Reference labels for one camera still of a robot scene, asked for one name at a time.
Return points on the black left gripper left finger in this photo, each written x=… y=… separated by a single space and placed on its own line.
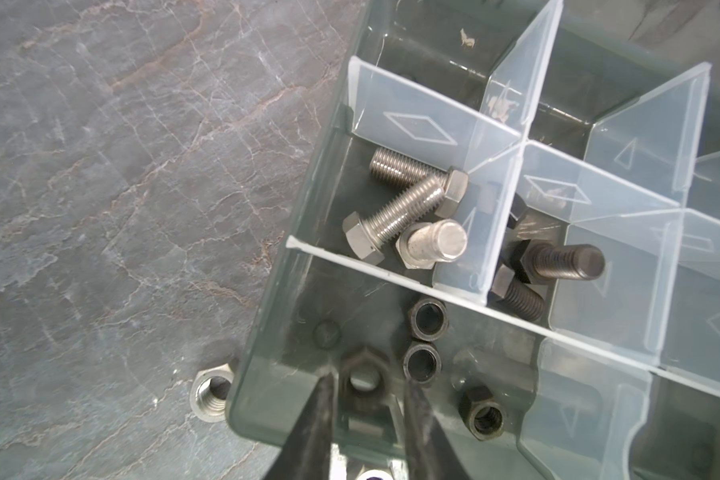
x=306 y=453

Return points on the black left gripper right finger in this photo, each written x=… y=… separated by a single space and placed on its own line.
x=429 y=454

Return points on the silver hex bolt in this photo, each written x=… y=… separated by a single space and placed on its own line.
x=367 y=236

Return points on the silver hex nut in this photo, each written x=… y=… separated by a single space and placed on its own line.
x=373 y=473

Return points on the silver nut top centre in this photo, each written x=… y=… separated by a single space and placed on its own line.
x=209 y=392

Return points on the black bolt lower in box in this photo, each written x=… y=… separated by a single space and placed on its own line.
x=514 y=296

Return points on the silver bolt standing upright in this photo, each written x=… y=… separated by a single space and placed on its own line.
x=423 y=244

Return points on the black bolt upright in box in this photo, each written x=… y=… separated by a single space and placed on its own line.
x=542 y=262

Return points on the grey compartment organizer box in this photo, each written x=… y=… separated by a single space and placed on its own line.
x=608 y=145

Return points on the black bolt upper in box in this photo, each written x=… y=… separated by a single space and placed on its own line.
x=518 y=212

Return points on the silver bolt under others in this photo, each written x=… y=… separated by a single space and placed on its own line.
x=401 y=171

